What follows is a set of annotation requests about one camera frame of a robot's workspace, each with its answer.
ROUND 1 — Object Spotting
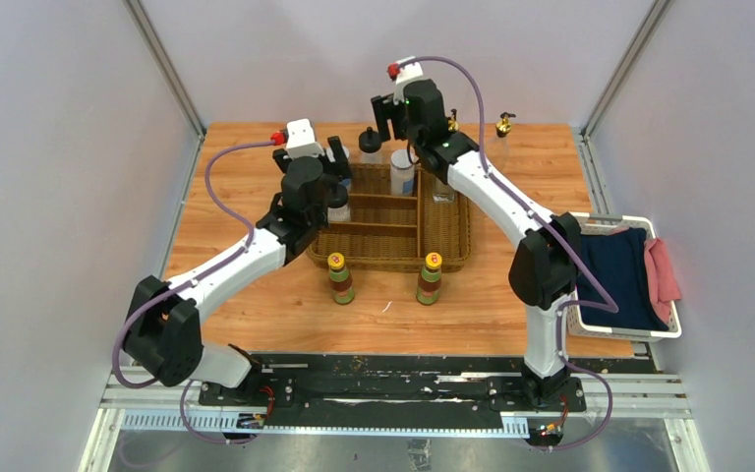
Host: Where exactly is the pink cloth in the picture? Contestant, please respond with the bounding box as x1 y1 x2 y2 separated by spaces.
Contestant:
643 238 681 317

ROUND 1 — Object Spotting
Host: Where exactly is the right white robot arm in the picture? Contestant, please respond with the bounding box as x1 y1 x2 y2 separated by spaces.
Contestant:
371 79 581 411

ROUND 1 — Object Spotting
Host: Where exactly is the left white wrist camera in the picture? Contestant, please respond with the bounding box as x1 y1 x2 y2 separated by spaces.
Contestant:
270 118 324 159

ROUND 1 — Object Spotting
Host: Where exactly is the silver-lid pepper jar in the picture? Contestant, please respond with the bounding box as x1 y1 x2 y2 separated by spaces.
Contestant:
389 149 416 197
326 146 352 192

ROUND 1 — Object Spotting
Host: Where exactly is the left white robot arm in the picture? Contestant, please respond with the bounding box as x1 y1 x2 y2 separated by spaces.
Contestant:
112 130 351 406

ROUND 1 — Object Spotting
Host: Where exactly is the dark blue cloth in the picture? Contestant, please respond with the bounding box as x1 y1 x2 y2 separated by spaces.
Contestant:
580 228 668 331

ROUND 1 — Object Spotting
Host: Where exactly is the white plastic perforated basket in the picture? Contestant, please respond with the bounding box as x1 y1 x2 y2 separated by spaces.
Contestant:
566 212 682 342

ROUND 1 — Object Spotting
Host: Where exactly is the purple cable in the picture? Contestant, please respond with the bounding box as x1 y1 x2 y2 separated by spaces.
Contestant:
390 55 614 452
111 140 281 446

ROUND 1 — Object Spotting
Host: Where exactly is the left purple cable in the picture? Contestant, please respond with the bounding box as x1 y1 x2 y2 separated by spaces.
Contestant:
111 140 281 446

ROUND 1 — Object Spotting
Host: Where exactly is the left aluminium frame post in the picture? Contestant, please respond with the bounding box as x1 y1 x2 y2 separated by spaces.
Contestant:
122 0 206 140

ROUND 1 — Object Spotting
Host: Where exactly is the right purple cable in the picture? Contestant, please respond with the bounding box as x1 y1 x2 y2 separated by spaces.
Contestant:
390 55 614 452

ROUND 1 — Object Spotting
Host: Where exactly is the right aluminium frame post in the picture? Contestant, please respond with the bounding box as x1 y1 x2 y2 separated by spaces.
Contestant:
581 0 672 141

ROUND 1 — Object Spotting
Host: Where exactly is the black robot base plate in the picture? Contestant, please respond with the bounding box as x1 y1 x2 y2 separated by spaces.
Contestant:
198 353 586 430

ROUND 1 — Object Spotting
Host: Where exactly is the woven wicker divided basket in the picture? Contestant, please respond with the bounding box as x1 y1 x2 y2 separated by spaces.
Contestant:
305 163 473 272

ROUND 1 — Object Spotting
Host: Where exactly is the green sauce bottle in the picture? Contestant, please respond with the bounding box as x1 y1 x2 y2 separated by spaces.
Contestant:
416 252 443 305
327 253 355 305

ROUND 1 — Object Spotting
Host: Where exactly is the aluminium frame post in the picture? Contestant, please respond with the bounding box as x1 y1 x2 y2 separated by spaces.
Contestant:
122 0 206 140
581 0 672 141

